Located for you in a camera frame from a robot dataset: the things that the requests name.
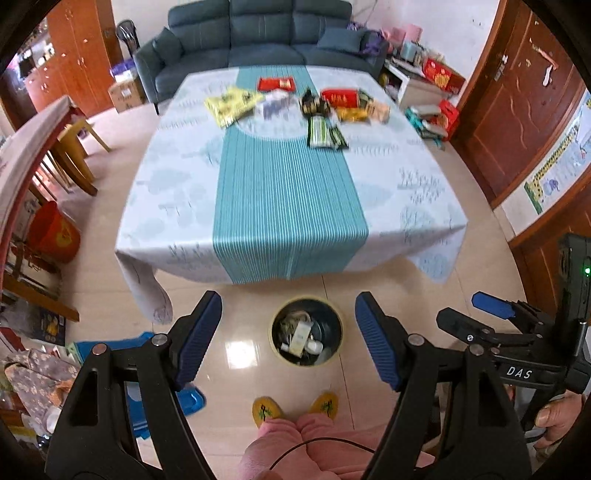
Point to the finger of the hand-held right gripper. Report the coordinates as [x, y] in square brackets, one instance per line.
[461, 325]
[496, 305]

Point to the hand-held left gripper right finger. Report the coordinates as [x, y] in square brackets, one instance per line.
[376, 346]

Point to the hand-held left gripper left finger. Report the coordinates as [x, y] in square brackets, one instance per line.
[198, 344]

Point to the dark round trash bin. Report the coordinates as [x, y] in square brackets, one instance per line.
[307, 332]

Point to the cream yellow carton box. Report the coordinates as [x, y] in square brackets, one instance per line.
[300, 339]

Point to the green striped packet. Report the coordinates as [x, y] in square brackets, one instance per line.
[318, 131]
[338, 138]

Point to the beige carton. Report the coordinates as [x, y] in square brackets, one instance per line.
[379, 112]

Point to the yellow snack packet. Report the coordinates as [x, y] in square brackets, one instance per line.
[352, 115]

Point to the yellow green packet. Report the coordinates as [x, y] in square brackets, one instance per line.
[233, 106]

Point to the dark green packet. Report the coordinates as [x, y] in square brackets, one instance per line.
[365, 104]

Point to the red rectangular box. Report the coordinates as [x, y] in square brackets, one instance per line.
[340, 98]

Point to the black gold packet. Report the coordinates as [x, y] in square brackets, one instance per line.
[314, 102]

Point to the red snack packet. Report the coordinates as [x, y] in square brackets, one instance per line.
[276, 84]

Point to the person's right hand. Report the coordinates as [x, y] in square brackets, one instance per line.
[561, 420]

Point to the yellow slipper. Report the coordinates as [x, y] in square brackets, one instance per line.
[324, 405]
[265, 410]

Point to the blue plastic stool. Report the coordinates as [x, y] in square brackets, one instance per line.
[138, 415]

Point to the person's legs in pink pants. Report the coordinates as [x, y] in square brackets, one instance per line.
[295, 447]

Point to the dark blue box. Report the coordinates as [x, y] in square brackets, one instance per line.
[51, 325]

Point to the floral patterned cloth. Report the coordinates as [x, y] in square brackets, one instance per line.
[39, 383]

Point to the teal white tree-print tablecloth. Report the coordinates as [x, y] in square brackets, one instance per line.
[286, 194]

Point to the red bucket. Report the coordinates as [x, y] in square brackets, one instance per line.
[53, 233]

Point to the small red gift box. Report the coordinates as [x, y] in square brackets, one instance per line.
[449, 119]

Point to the teal grey stepper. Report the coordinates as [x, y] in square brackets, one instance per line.
[425, 124]

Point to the brown wooden door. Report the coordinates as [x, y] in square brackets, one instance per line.
[512, 101]

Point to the yellow wooden chair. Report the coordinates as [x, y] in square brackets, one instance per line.
[76, 147]

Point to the large red gift box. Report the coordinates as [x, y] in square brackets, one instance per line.
[443, 76]

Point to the white low cabinet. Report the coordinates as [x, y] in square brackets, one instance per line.
[401, 81]

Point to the brown cardboard box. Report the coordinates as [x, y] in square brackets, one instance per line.
[127, 94]

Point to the wooden dining table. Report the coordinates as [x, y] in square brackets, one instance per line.
[27, 147]

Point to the purple packet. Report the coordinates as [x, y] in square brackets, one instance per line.
[123, 71]

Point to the pink gift box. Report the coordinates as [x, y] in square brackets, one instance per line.
[406, 34]

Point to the purple bag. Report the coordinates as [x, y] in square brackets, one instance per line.
[371, 41]

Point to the dark teal cushion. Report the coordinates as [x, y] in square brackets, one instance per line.
[339, 40]
[168, 45]

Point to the dark teal sofa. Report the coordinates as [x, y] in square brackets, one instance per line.
[258, 46]

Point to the wooden cabinet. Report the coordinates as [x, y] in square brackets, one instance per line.
[78, 50]

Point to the black standing fan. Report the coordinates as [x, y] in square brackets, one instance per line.
[127, 34]

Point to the colourful wall poster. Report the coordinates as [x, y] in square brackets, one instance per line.
[558, 166]

